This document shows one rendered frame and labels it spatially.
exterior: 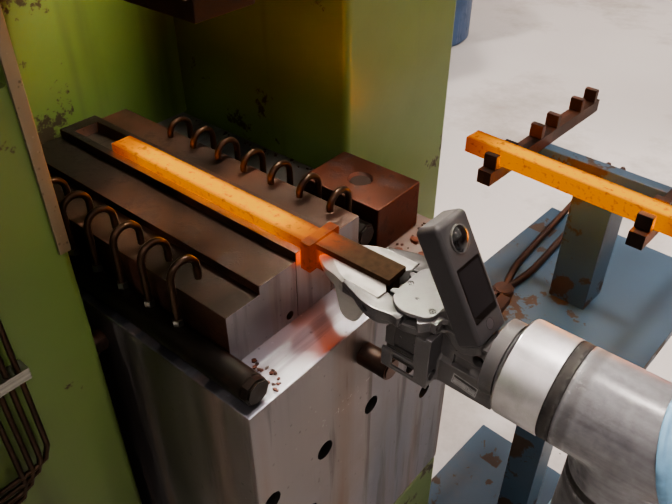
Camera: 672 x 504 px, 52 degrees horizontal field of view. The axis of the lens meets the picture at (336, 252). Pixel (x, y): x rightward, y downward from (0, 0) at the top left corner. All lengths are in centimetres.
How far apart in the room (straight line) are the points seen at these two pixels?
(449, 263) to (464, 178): 223
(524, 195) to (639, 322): 164
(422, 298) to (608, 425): 19
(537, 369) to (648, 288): 66
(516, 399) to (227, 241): 33
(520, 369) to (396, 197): 31
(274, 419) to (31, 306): 25
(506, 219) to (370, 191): 178
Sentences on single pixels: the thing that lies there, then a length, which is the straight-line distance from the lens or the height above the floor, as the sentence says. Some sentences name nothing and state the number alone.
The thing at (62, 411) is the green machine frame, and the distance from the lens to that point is 79.
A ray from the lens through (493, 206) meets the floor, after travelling 264.
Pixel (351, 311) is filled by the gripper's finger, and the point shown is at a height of 96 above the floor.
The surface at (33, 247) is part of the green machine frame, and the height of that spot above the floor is 105.
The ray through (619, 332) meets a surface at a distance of 112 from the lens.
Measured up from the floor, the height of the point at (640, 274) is 70.
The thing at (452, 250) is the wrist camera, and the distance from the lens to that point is 58.
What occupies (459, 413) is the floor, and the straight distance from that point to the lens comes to 187.
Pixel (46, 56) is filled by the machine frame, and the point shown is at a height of 107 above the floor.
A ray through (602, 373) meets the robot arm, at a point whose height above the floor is 102.
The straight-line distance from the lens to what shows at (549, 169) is 93.
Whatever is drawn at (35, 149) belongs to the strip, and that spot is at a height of 114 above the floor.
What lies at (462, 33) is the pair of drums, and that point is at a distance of 412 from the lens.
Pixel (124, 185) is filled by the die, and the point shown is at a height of 99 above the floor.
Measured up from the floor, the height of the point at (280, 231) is 101.
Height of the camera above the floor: 142
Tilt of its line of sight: 37 degrees down
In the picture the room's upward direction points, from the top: straight up
